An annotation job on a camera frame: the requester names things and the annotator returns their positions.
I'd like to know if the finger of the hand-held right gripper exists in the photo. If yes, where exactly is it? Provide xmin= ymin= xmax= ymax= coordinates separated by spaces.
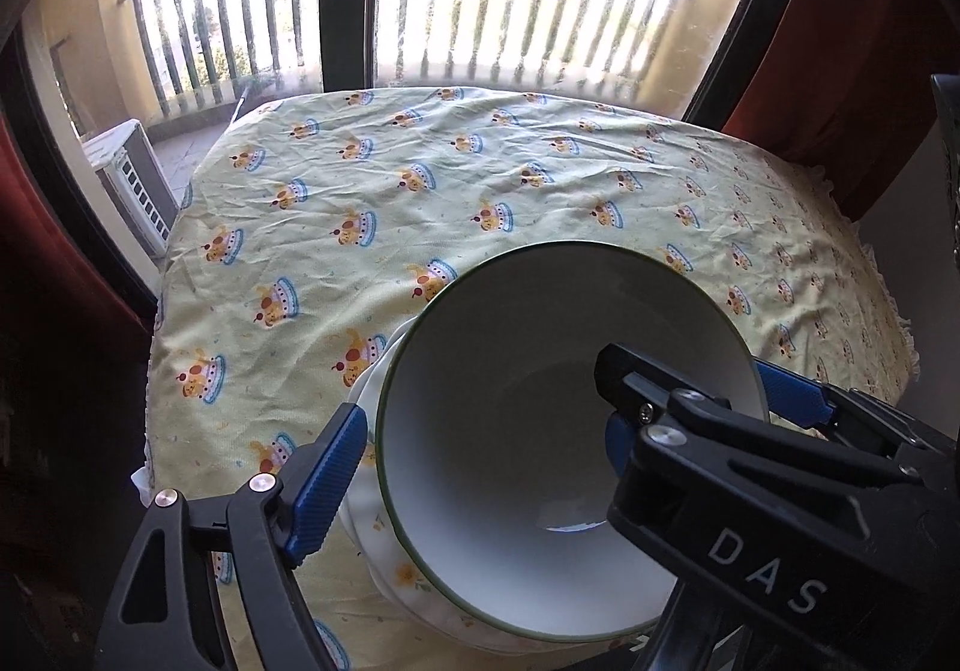
xmin=754 ymin=360 xmax=935 ymax=454
xmin=594 ymin=343 xmax=734 ymax=436

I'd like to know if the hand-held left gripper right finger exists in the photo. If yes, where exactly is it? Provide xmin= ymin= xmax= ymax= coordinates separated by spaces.
xmin=604 ymin=412 xmax=725 ymax=671

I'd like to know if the red curtain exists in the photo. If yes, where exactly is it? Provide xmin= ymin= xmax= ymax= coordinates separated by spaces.
xmin=720 ymin=0 xmax=960 ymax=222
xmin=0 ymin=108 xmax=162 ymax=342

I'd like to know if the grey floral ceramic bowl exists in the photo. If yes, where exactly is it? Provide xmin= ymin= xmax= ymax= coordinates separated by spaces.
xmin=373 ymin=240 xmax=770 ymax=642

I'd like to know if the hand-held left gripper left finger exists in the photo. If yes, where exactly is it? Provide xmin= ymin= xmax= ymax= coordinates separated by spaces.
xmin=94 ymin=403 xmax=370 ymax=671

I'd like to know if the yellow flower scalloped plate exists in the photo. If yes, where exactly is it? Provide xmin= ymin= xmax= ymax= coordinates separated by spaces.
xmin=337 ymin=341 xmax=661 ymax=649

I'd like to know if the balcony railing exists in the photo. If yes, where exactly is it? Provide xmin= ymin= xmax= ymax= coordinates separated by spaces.
xmin=112 ymin=0 xmax=698 ymax=117

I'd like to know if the yellow printed tablecloth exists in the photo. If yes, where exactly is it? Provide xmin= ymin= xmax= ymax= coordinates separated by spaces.
xmin=142 ymin=86 xmax=920 ymax=671

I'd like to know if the white air conditioner unit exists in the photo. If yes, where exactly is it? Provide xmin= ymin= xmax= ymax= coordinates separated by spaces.
xmin=81 ymin=118 xmax=181 ymax=259

